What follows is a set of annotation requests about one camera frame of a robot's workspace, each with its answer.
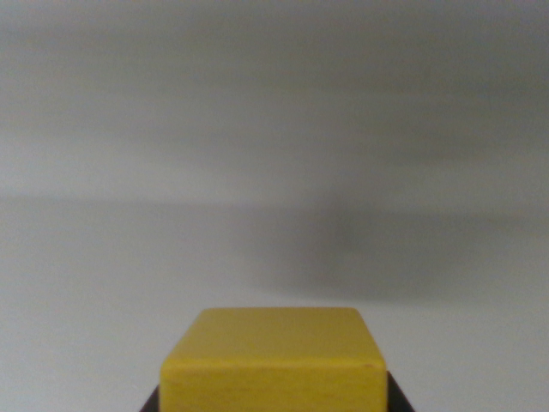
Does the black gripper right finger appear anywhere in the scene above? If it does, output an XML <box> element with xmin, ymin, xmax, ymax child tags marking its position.
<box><xmin>385</xmin><ymin>370</ymin><xmax>417</xmax><ymax>412</ymax></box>

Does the yellow wooden cube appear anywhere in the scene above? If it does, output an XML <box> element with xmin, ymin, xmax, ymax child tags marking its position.
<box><xmin>159</xmin><ymin>306</ymin><xmax>389</xmax><ymax>412</ymax></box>

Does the white plastic tray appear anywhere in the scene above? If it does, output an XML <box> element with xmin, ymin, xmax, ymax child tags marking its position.
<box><xmin>0</xmin><ymin>0</ymin><xmax>549</xmax><ymax>412</ymax></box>

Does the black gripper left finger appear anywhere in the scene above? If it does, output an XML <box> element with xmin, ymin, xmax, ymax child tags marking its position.
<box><xmin>137</xmin><ymin>385</ymin><xmax>161</xmax><ymax>412</ymax></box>

